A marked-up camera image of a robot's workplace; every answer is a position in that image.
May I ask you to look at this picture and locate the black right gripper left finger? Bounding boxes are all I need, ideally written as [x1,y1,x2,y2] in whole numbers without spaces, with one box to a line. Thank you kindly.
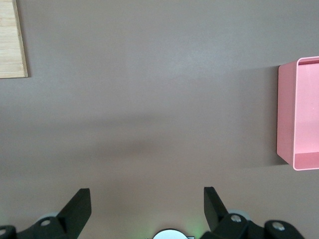
[0,188,92,239]

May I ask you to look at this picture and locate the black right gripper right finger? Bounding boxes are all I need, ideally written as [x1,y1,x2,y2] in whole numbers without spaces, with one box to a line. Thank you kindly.
[200,186,304,239]

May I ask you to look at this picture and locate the brown table mat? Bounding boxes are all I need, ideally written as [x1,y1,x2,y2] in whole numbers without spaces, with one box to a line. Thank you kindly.
[0,0,319,239]

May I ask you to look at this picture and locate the pink plastic bin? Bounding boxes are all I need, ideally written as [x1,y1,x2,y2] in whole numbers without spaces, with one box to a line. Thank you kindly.
[276,56,319,171]

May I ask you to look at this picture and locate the wooden cutting board with handle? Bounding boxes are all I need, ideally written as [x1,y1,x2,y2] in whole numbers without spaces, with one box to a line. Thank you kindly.
[0,0,29,79]

